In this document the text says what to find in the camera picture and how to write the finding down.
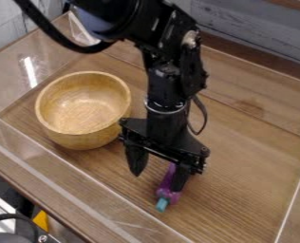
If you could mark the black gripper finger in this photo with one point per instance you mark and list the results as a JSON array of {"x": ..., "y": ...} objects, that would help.
[
  {"x": 137, "y": 156},
  {"x": 180, "y": 178}
]

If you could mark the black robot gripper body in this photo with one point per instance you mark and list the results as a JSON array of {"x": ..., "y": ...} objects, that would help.
[{"x": 164, "y": 135}]

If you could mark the purple toy eggplant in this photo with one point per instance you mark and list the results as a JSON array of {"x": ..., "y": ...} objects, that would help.
[{"x": 167, "y": 196}]

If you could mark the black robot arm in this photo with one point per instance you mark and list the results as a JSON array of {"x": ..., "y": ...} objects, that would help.
[{"x": 167, "y": 36}]

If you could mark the brown wooden bowl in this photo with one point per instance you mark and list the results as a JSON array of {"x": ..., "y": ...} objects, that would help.
[{"x": 80, "y": 107}]

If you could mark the black and yellow equipment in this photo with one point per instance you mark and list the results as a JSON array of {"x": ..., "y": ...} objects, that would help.
[{"x": 18, "y": 228}]

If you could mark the clear acrylic tray wall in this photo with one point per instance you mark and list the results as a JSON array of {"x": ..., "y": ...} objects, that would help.
[{"x": 88, "y": 207}]

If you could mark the clear acrylic corner bracket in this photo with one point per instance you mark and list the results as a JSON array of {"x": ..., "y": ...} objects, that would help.
[{"x": 80, "y": 32}]

